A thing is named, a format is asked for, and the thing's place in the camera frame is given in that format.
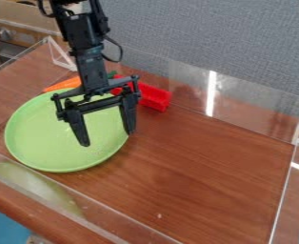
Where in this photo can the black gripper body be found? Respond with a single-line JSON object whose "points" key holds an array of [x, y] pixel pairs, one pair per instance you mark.
{"points": [[99, 100]]}

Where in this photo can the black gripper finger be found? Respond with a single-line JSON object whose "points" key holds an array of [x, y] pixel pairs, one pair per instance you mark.
{"points": [[129, 109], [75, 118]]}

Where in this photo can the red rectangular block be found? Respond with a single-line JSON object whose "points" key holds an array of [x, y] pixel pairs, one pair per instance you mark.
{"points": [[155, 98]]}

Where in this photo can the green round plate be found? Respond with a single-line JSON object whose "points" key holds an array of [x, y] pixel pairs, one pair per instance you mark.
{"points": [[43, 143]]}

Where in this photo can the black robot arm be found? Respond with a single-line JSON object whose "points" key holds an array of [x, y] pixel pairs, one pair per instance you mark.
{"points": [[83, 24]]}

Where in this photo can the orange toy carrot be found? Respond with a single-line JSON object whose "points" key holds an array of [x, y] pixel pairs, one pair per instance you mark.
{"points": [[71, 83]]}

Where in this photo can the wooden shelf unit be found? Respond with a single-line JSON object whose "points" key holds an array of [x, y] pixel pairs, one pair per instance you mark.
{"points": [[26, 36]]}

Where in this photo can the cardboard box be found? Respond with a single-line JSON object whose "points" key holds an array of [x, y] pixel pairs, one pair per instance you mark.
{"points": [[26, 15]]}

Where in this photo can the clear acrylic enclosure wall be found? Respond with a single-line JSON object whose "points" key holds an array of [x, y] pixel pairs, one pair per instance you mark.
{"points": [[206, 175]]}

